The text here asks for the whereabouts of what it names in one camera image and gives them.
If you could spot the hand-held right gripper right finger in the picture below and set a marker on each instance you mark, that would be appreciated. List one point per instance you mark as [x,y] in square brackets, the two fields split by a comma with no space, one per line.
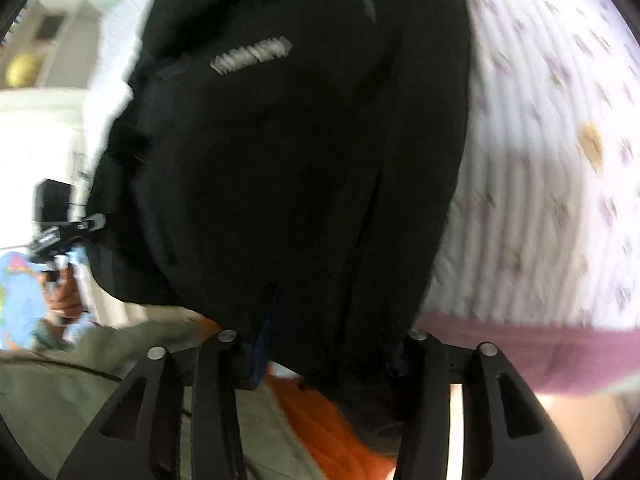
[415,360]

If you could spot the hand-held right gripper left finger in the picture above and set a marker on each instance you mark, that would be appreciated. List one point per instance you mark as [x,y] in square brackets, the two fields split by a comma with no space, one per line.
[262,355]

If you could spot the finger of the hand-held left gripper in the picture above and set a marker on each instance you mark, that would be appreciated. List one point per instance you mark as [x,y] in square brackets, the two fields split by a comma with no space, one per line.
[94,221]

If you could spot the black hooded jacket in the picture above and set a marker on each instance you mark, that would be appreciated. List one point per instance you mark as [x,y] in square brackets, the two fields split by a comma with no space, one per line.
[280,160]

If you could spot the person's left hand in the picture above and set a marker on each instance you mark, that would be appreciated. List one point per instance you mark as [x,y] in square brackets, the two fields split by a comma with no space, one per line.
[65,300]

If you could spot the blue colourful poster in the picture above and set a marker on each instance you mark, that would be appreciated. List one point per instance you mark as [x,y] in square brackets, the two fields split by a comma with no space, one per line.
[20,290]

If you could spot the white bookshelf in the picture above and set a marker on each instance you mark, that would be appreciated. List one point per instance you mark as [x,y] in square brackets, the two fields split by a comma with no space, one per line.
[50,105]

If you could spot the yellow globe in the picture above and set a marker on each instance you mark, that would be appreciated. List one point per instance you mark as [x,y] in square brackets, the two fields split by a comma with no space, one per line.
[22,70]

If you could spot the person's olive green jacket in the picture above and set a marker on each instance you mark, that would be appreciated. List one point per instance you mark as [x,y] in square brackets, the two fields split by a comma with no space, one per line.
[45,410]

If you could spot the white floral bed blanket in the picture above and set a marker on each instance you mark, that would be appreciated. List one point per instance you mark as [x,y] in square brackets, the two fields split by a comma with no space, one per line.
[525,160]

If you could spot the black picture frame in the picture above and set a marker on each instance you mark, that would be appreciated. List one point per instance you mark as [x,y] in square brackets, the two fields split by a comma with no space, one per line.
[50,27]

